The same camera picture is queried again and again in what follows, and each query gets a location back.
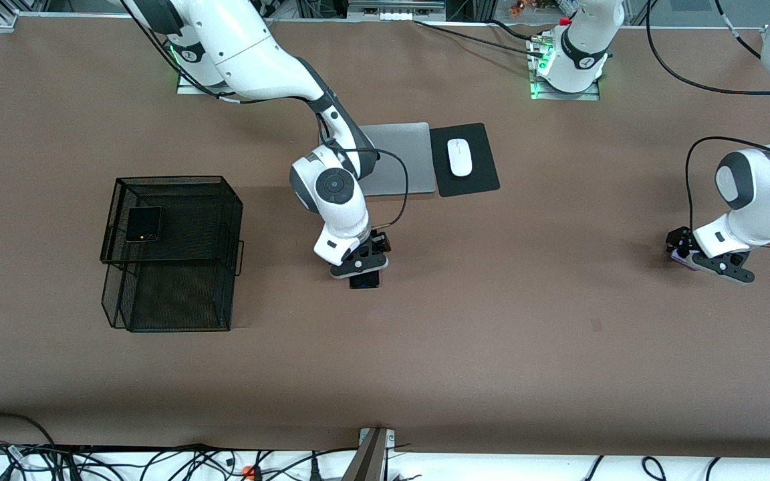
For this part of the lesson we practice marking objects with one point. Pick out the lilac flip phone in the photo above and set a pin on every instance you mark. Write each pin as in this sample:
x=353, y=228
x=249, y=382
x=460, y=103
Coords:
x=686, y=262

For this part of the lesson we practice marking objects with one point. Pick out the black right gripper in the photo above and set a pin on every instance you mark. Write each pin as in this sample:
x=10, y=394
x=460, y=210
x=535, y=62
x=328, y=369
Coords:
x=379, y=242

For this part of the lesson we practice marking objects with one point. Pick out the silver closed laptop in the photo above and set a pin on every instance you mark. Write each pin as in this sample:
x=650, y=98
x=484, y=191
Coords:
x=412, y=153

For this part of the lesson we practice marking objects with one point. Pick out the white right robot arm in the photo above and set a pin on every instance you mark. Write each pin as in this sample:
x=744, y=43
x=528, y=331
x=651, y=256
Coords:
x=251, y=60

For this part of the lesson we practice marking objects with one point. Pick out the black slab smartphone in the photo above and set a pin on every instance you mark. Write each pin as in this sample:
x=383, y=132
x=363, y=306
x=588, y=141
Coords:
x=365, y=282

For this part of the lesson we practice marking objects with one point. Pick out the aluminium right arm base plate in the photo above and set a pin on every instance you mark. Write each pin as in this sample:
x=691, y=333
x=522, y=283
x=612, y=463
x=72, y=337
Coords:
x=188, y=88

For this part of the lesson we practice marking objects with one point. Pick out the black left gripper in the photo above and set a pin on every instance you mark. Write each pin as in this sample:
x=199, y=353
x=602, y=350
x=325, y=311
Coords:
x=678, y=240

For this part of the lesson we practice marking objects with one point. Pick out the black mesh two-tier tray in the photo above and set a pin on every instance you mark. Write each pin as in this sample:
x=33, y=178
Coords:
x=178, y=300

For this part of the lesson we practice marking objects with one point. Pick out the aluminium left arm base plate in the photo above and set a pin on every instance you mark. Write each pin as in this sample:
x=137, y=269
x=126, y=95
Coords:
x=562, y=95

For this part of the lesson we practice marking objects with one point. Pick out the white computer mouse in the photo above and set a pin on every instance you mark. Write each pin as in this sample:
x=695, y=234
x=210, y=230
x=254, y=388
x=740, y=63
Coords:
x=460, y=160

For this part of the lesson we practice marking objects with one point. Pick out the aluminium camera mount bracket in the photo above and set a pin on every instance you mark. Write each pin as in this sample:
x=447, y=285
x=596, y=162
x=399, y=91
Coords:
x=368, y=461

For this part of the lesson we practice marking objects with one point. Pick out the black mouse pad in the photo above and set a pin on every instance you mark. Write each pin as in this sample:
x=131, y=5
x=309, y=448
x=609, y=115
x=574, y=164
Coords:
x=478, y=180

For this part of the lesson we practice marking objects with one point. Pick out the white power strip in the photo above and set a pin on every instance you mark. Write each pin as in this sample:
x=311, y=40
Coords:
x=395, y=13

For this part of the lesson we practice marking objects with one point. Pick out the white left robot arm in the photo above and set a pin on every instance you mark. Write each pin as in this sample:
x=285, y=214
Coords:
x=759, y=194

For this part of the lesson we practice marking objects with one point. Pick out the black flip phone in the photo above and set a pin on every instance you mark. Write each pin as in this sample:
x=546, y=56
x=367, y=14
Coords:
x=144, y=224

